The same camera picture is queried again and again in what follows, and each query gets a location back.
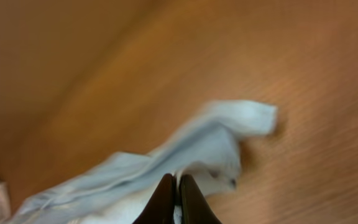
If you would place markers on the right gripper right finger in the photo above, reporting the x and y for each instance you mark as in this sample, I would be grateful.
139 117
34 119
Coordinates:
195 209

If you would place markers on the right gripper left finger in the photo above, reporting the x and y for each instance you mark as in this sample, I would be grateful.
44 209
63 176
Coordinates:
160 207

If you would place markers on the light blue printed t-shirt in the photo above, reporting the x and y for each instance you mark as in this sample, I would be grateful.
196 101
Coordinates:
116 191

